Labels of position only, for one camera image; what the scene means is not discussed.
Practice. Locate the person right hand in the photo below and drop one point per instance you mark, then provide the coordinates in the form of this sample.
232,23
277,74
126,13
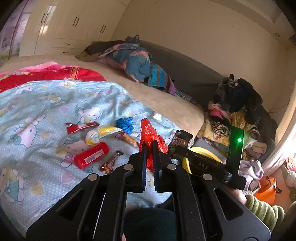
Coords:
238,194

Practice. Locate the striped colourful cloth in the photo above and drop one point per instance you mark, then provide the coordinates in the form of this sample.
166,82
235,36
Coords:
159,79

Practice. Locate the pile of clothes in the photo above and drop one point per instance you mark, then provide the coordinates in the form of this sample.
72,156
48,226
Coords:
236,103

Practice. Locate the yellow rim trash bin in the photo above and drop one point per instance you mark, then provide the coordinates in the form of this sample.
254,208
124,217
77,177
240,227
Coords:
202,151

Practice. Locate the blue glove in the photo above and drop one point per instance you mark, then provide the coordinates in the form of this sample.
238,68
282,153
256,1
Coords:
126,124

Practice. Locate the orange ball snack wrapper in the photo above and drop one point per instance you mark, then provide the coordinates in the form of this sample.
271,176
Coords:
123,136

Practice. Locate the red pink blanket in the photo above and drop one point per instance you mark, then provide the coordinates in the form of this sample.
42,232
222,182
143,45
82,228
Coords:
46,72

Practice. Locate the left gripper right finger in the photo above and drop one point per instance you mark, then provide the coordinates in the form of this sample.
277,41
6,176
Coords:
204,209

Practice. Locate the cream wardrobe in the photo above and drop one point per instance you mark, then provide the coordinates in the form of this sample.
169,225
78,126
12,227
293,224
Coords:
67,27

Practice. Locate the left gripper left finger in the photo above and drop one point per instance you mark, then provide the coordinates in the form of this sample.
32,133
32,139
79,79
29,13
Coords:
95,208

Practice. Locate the beige bed mattress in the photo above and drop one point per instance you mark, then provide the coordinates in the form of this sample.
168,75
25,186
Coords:
185,115

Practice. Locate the red plastic bag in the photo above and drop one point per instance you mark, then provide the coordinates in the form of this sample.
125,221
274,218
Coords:
149,135

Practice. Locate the orange bag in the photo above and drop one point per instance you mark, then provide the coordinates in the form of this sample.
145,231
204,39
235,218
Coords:
268,190

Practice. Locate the red snack stick wrapper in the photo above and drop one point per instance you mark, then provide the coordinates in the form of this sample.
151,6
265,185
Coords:
73,128

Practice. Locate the Hello Kitty blue blanket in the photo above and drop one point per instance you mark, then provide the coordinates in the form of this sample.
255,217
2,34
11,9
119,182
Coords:
37,153

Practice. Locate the purple snack wrapper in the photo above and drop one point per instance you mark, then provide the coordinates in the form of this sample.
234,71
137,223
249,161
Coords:
180,138

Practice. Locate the red cylinder packet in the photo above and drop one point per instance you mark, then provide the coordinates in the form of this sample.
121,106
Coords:
91,155

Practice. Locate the blue floral quilt bundle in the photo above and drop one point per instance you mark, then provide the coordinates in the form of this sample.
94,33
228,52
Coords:
130,57

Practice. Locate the green sleeve forearm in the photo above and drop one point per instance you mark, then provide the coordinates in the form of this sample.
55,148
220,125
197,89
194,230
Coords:
271,216

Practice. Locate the yellow white snack bag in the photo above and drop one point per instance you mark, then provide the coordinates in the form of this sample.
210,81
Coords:
93,136

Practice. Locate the brown dark garment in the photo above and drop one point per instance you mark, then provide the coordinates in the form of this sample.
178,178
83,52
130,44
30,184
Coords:
90,53

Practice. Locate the dark candy bar wrapper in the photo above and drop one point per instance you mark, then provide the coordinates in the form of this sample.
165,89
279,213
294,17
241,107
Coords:
108,167

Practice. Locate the pink sliding door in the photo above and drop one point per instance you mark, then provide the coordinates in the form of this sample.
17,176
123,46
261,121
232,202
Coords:
12,32

